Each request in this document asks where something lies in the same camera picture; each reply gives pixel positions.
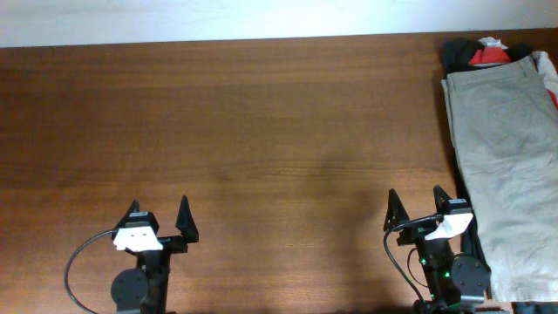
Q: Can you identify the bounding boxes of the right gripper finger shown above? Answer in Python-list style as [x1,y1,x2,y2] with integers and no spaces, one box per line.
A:
[432,185,452,214]
[383,188,410,231]

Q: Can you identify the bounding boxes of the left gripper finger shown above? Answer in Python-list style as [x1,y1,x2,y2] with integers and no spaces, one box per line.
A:
[175,195,199,243]
[114,200,140,230]

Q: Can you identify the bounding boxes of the khaki shorts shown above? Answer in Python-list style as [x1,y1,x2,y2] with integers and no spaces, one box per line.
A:
[441,57,557,302]

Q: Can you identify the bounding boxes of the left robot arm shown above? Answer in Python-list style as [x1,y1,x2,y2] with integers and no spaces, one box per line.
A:
[111,196,199,314]

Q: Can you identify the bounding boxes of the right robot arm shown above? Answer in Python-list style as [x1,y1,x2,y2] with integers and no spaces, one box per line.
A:
[383,186,491,314]

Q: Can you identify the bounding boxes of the blue jeans garment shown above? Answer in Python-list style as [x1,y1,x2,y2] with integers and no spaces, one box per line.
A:
[512,302,558,314]

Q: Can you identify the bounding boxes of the red and white garment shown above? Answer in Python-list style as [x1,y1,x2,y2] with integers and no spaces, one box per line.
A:
[467,37,557,107]

